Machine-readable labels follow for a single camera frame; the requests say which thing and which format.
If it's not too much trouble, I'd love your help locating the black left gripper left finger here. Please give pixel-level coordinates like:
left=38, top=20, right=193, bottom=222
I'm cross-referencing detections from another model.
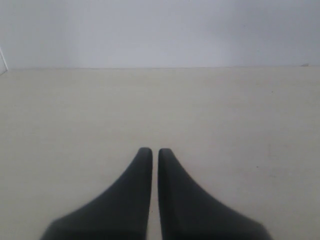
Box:
left=41, top=147, right=153, bottom=240

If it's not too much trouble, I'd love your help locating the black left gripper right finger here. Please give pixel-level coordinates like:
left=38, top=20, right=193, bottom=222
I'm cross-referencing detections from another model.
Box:
left=157, top=148, right=272, bottom=240

